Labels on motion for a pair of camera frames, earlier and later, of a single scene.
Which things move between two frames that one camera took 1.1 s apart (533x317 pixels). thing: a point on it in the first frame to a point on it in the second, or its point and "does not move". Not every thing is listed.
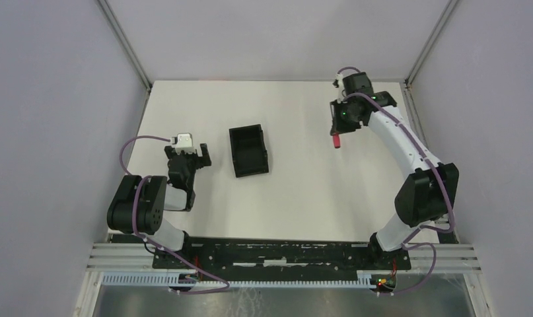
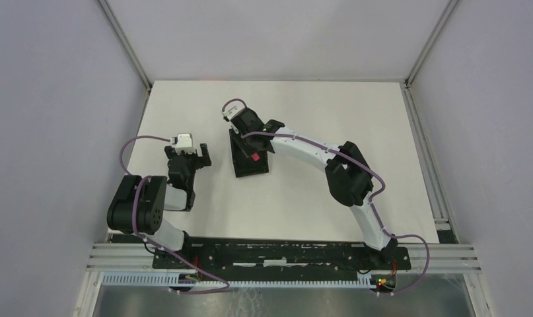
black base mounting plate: x=279 y=253 does not move
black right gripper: x=339 y=127 to x=250 y=150
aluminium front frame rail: x=463 y=258 does not move
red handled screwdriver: x=336 y=141 to x=255 y=156
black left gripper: x=202 y=161 does not move
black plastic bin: x=249 y=150 does not move
